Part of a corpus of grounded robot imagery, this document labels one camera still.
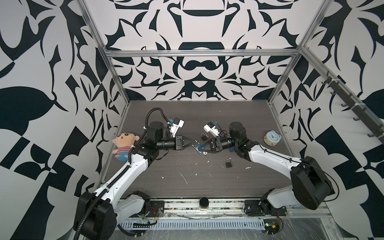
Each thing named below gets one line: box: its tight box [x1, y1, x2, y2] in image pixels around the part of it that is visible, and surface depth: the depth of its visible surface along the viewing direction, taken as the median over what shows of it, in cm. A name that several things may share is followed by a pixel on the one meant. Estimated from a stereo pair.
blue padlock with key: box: [195, 143, 206, 154], surface depth 70 cm
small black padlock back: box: [225, 157, 233, 168], surface depth 91 cm
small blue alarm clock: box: [263, 130, 282, 147], surface depth 98 cm
